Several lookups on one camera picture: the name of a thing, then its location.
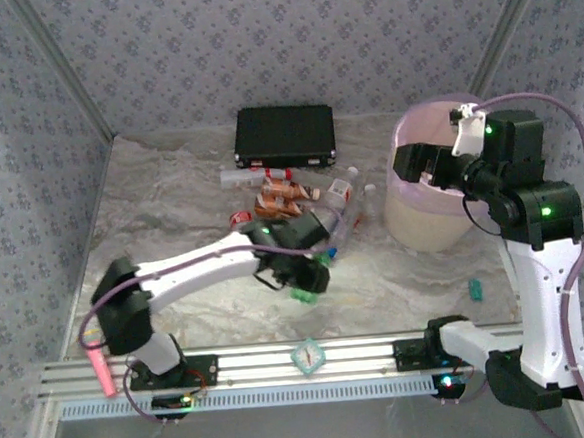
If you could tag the green soda bottle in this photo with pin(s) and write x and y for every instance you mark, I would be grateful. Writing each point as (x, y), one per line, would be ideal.
(305, 296)

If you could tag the translucent pink bin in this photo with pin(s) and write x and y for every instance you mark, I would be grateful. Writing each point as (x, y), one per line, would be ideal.
(423, 225)

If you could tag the small bottle with red label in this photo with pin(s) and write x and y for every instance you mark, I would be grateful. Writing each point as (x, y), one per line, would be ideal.
(242, 217)

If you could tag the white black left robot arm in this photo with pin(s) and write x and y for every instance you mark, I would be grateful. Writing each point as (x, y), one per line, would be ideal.
(200, 270)

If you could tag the black hard case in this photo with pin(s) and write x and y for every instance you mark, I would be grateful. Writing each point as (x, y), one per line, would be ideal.
(283, 134)

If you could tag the small teal object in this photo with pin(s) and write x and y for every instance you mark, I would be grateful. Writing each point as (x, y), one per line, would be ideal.
(475, 291)

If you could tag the controller board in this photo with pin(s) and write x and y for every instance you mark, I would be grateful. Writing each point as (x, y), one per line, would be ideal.
(446, 386)
(172, 403)

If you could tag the brown label drink bottle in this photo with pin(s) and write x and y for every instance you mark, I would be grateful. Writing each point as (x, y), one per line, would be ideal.
(290, 189)
(276, 207)

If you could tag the left controller board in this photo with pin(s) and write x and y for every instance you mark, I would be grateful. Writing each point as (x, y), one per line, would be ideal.
(172, 403)

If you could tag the aluminium mounting rail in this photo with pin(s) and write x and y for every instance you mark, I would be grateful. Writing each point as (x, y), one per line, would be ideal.
(262, 364)

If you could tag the metal frame post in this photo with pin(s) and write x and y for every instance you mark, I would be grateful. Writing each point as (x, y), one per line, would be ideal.
(67, 69)
(508, 23)

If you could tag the white bottle with red bands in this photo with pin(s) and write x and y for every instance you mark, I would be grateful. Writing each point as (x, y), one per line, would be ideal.
(239, 177)

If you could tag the teal square clock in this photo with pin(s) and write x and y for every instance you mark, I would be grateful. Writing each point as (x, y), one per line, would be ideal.
(308, 356)

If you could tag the small clear bottle white cap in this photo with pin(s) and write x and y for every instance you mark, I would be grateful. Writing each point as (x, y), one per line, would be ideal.
(369, 189)

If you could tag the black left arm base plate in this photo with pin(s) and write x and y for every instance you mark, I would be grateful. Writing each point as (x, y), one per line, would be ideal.
(204, 368)

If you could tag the clear bottle with blue cap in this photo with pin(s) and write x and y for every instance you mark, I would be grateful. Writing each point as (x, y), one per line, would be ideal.
(331, 252)

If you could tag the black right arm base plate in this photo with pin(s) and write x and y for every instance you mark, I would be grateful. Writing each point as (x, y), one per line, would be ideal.
(409, 356)

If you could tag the pink marker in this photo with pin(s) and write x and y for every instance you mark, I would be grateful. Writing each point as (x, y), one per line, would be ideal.
(105, 377)

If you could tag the right controller board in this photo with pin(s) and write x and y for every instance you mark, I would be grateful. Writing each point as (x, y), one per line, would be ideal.
(446, 386)

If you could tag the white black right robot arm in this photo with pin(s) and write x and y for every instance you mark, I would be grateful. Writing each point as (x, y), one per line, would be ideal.
(549, 311)

